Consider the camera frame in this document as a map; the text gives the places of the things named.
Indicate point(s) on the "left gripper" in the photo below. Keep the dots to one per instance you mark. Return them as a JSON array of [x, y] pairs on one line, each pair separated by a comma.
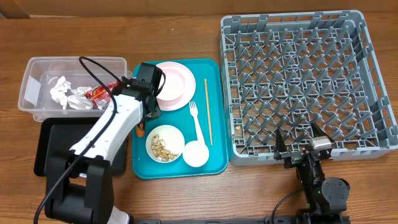
[[156, 114]]

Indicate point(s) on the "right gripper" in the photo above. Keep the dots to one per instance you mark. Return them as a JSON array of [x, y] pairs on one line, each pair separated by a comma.
[[296, 156]]

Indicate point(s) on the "orange carrot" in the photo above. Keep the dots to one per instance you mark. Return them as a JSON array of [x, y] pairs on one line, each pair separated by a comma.
[[140, 130]]

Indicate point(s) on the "red snack wrapper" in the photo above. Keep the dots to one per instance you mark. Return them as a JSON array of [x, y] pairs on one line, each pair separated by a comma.
[[99, 97]]

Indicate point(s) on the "white bowl with nuts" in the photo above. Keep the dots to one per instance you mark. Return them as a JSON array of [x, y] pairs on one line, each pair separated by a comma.
[[164, 144]]

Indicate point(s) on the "large white tissue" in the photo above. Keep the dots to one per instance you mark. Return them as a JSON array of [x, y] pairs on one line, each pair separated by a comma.
[[77, 100]]

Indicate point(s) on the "small white tissue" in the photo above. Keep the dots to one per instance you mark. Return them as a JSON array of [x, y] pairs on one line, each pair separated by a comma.
[[58, 92]]

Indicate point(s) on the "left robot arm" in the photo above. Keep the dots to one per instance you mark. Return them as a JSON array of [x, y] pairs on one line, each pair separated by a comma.
[[79, 187]]

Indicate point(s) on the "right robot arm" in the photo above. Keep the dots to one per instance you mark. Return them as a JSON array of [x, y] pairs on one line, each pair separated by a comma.
[[326, 197]]

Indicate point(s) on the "grey dishwasher rack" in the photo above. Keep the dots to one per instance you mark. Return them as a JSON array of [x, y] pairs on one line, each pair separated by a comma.
[[284, 71]]

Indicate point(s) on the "pink white plate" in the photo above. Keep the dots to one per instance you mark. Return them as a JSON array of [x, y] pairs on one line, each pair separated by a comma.
[[177, 88]]

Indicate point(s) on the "white plastic fork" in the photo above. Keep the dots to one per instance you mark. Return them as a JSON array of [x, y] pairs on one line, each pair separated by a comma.
[[194, 113]]

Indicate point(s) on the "wooden chopstick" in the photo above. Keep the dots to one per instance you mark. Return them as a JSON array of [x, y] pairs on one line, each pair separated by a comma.
[[208, 111]]

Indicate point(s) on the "teal plastic tray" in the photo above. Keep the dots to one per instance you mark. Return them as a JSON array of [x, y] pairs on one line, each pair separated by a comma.
[[146, 168]]

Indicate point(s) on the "small white round cup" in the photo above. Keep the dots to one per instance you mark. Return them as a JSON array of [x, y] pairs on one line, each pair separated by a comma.
[[195, 153]]

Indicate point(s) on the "clear plastic bin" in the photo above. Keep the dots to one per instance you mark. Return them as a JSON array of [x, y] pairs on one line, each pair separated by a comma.
[[41, 75]]

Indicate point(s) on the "black plastic tray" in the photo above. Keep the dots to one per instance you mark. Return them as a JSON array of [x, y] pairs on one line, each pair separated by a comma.
[[59, 134]]

